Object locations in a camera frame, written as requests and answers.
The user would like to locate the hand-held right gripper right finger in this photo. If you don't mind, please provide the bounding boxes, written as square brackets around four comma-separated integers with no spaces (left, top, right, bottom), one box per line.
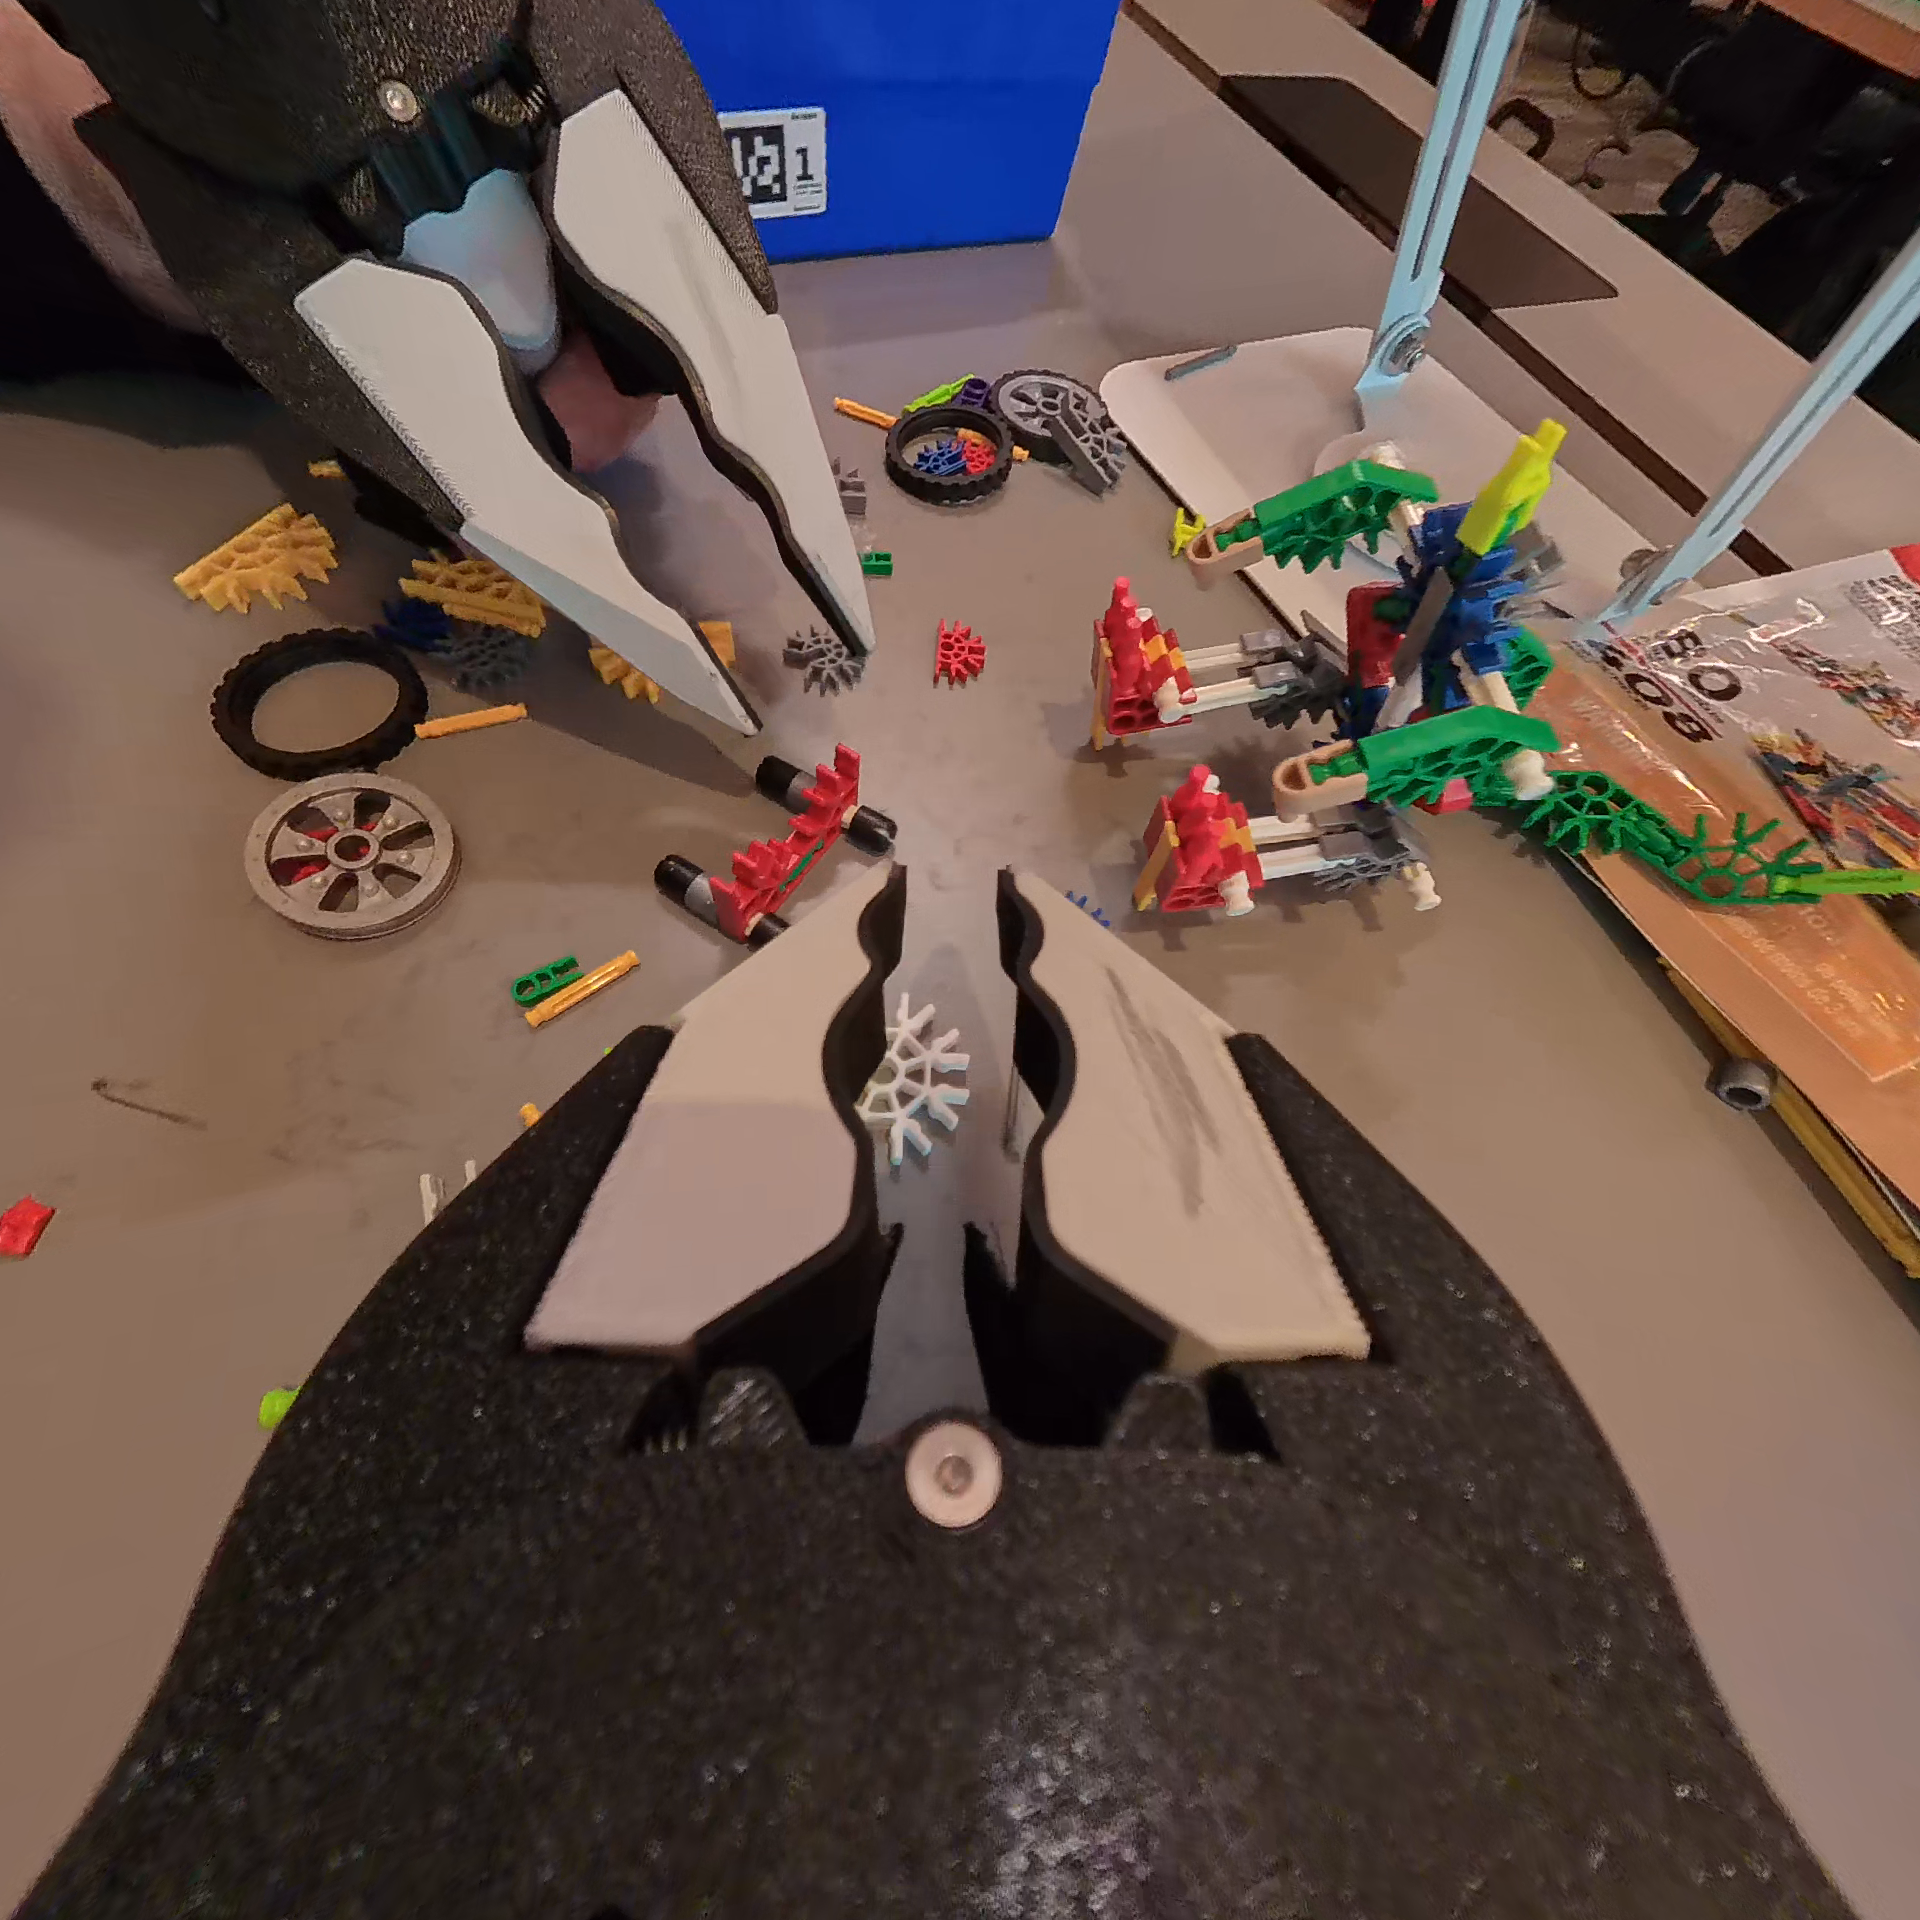
[963,866,1374,1447]

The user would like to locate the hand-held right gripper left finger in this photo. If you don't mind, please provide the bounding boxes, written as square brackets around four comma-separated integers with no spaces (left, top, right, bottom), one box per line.
[522,862,910,1447]

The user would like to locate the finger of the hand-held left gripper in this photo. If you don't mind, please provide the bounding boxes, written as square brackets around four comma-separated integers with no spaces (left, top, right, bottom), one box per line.
[531,87,879,661]
[291,258,767,742]

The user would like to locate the yellow snowflake connector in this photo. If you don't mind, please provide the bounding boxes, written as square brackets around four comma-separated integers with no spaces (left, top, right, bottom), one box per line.
[588,618,738,705]

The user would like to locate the red toothed connector assembly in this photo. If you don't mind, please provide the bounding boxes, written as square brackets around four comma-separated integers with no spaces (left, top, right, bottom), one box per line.
[707,744,864,941]

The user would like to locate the person's left hand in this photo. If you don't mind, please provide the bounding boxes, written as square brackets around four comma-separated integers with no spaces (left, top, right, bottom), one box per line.
[0,7,215,336]

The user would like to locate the yellow half-round connector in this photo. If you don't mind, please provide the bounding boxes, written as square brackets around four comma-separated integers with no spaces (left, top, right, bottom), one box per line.
[396,552,549,641]

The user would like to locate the white snowflake connector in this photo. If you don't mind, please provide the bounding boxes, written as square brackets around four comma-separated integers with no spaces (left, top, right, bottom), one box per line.
[853,990,972,1171]

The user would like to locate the yellow fan connector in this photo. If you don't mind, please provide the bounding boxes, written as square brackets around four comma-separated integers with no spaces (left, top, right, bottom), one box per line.
[172,502,342,618]

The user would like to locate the black rubber tyre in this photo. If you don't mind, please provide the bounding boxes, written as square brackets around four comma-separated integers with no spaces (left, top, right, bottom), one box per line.
[210,627,431,783]
[884,405,1012,511]

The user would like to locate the blue bin with tag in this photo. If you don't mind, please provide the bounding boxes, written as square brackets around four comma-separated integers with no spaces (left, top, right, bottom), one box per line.
[652,0,1123,264]

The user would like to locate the colourful construction toy model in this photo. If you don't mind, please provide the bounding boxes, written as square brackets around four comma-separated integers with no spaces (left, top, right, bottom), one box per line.
[1085,421,1920,919]

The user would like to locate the grey spoked wheel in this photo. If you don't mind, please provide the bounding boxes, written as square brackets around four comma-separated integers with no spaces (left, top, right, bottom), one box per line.
[989,369,1111,452]
[241,771,461,942]

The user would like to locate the black and silver tube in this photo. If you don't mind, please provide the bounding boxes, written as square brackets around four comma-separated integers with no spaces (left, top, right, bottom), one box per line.
[751,754,899,858]

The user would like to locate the long grey fan connector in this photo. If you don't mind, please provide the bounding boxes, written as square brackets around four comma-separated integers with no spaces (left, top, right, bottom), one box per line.
[1044,405,1130,495]

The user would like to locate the white stand base board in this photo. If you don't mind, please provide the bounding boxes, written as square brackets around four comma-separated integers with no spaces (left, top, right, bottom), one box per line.
[1098,326,1659,641]

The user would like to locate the orange cardboard toy box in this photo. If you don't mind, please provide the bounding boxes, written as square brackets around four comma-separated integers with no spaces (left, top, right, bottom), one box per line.
[1530,630,1920,1278]

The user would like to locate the black flat panel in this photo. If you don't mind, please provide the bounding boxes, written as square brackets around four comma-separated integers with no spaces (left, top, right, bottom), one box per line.
[1221,75,1619,310]

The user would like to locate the clear plastic parts bag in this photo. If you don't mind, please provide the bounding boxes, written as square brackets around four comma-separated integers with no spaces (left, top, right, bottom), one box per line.
[1573,547,1920,876]

